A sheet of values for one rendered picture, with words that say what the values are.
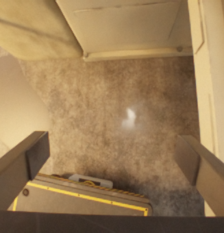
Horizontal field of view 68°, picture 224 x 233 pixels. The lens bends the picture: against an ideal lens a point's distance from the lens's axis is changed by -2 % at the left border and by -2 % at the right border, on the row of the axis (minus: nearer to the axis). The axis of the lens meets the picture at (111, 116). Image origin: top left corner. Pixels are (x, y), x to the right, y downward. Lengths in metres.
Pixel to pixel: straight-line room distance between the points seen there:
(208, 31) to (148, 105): 0.71
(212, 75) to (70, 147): 0.98
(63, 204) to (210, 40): 0.88
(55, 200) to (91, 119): 0.55
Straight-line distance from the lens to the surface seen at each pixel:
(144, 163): 1.15
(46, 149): 0.17
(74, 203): 0.92
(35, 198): 0.99
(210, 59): 0.52
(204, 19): 0.58
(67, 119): 1.24
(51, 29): 1.11
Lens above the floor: 1.14
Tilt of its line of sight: 79 degrees down
